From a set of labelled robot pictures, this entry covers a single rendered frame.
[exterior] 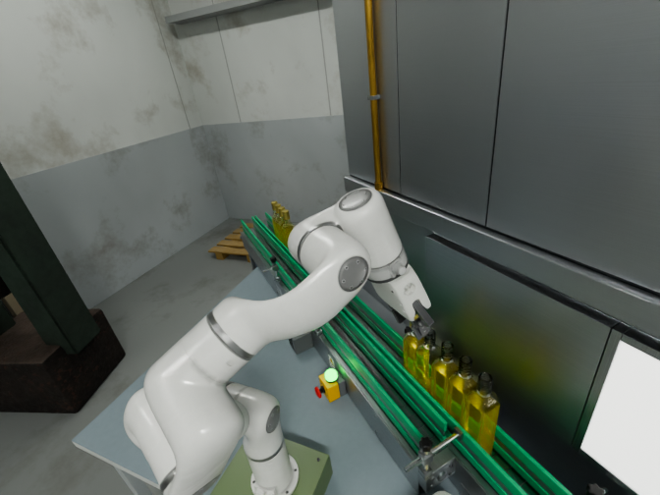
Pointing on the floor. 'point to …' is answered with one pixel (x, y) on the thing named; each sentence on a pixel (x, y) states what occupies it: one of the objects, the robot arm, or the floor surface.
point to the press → (45, 322)
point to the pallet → (230, 247)
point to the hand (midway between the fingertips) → (411, 320)
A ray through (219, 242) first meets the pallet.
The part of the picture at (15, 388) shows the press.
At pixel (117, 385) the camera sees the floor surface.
